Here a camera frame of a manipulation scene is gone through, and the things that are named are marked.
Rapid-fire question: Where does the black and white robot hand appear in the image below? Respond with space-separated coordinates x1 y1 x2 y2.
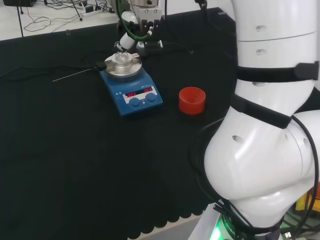
114 5 164 57

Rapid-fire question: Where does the clear round-bottom glass flask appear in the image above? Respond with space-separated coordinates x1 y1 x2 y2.
113 41 134 64

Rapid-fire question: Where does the heater with blue base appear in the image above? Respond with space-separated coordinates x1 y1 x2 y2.
99 52 164 120

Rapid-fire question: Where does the white power strip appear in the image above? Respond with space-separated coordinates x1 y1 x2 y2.
83 5 104 18

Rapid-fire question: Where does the thin metal probe rod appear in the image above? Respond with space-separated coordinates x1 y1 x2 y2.
52 62 107 83

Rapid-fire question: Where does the black tripod leg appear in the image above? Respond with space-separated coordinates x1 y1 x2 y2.
16 0 25 38

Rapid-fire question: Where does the black bench cloth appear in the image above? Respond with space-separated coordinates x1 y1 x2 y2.
0 6 241 240

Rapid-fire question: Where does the yellow box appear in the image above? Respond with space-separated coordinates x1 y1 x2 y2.
295 181 320 214

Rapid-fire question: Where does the green cable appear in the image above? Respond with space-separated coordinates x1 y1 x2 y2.
116 0 151 41

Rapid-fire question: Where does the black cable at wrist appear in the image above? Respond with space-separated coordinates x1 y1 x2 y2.
163 0 195 55

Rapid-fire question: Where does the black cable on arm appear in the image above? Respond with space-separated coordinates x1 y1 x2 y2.
212 115 320 237

